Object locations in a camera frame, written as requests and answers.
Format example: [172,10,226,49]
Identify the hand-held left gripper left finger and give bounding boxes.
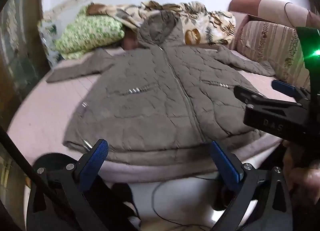
[26,139,108,231]

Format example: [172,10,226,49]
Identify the brown cloth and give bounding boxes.
[86,4,113,17]

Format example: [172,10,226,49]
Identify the person's right hand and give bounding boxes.
[284,140,320,196]

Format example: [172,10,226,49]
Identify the wooden glass door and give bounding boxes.
[0,0,50,124]

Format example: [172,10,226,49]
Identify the leaf print blanket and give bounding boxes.
[87,1,237,45]

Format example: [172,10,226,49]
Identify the thin black floor cable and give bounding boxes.
[151,175,220,229]

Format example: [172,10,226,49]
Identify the person's black pants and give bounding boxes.
[94,183,141,231]

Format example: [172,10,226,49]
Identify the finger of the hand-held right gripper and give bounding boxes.
[272,80,311,105]
[234,86,301,108]

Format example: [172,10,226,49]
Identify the green checkered pillow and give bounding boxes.
[54,5,125,60]

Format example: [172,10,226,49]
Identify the thick black cable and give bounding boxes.
[0,126,83,231]

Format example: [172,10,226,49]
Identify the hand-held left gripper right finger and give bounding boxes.
[210,141,293,231]

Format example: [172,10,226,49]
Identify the grey quilted hooded jacket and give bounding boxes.
[46,11,275,166]

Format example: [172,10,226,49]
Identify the plastic wrapped green pack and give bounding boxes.
[37,19,64,68]

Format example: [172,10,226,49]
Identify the striped cushion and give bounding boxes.
[236,21,311,92]

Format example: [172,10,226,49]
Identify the pink quilted bed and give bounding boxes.
[7,46,300,189]

